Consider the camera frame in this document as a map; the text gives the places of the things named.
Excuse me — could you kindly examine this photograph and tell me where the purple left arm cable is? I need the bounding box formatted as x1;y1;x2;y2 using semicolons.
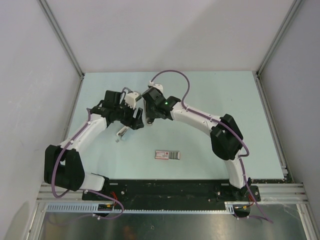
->
47;86;125;223

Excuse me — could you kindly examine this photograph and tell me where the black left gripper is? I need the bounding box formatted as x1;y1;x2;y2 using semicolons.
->
114;99;144;130

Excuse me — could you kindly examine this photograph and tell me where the right aluminium corner post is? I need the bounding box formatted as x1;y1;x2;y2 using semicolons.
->
256;0;305;77

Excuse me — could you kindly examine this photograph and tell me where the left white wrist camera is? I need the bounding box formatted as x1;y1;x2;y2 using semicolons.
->
124;91;142;110

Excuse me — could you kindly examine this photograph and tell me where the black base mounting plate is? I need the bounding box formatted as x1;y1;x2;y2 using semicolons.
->
81;178;262;211

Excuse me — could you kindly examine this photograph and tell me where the grey slotted cable duct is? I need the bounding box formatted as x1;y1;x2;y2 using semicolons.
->
44;201;236;215

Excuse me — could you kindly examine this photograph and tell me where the left aluminium corner post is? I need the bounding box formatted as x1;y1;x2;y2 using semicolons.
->
37;0;84;78

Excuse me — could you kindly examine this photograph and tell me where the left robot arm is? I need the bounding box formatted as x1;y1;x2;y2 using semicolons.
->
44;90;144;200

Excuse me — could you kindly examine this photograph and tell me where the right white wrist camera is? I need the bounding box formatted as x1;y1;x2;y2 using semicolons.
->
148;81;164;93

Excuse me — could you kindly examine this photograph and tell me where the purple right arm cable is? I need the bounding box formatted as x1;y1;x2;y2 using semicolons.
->
148;69;275;224

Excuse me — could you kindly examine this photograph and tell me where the light blue stapler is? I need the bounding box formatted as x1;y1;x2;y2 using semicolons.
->
116;126;129;137

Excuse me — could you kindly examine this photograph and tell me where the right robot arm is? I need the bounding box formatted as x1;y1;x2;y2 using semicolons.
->
142;86;249;201

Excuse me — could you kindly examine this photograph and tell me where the aluminium corner post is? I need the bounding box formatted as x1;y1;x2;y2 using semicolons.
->
37;0;84;78
256;0;305;77

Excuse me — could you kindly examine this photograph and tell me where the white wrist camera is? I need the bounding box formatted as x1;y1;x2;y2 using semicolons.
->
148;81;164;93
124;91;142;110

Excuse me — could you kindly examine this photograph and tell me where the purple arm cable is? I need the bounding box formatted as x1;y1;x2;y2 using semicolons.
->
47;86;125;223
148;69;275;224

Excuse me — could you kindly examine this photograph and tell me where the red white staple box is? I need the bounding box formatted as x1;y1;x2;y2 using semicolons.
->
154;150;181;160

